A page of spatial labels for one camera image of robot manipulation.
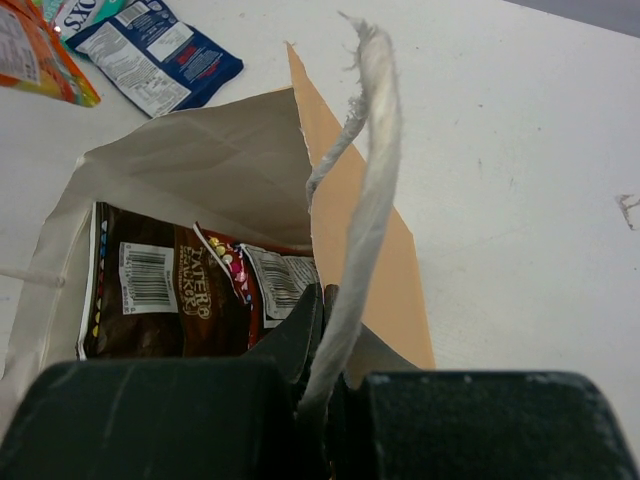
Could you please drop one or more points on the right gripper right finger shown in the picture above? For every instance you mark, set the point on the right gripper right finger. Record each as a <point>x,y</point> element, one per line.
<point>389,419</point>

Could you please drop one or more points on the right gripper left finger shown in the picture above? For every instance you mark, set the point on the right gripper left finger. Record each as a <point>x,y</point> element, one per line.
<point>173,418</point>

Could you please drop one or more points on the red Doritos chip bag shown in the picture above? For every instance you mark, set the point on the red Doritos chip bag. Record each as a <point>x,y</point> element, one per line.
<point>265,284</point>

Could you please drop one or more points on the brown chip bag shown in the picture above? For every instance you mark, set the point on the brown chip bag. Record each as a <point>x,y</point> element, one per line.
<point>157,289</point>

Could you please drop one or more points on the brown paper bag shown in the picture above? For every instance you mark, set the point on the brown paper bag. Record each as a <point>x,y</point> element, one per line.
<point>239,169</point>

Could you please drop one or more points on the orange snack packet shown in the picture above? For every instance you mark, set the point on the orange snack packet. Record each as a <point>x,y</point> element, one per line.
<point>34,60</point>

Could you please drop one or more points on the teal Fox's candy bag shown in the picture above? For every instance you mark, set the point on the teal Fox's candy bag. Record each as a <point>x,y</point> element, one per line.
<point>68,17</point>

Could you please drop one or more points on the blue snack bag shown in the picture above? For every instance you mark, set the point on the blue snack bag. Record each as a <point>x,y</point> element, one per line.
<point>156,61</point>

